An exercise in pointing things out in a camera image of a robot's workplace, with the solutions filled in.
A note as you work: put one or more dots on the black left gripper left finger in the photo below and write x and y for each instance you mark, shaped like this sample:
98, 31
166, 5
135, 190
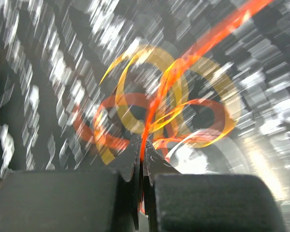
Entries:
103, 199

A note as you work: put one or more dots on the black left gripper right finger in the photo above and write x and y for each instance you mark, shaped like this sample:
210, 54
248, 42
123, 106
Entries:
176, 202

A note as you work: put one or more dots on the black marbled mat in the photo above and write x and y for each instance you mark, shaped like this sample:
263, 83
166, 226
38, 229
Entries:
207, 82

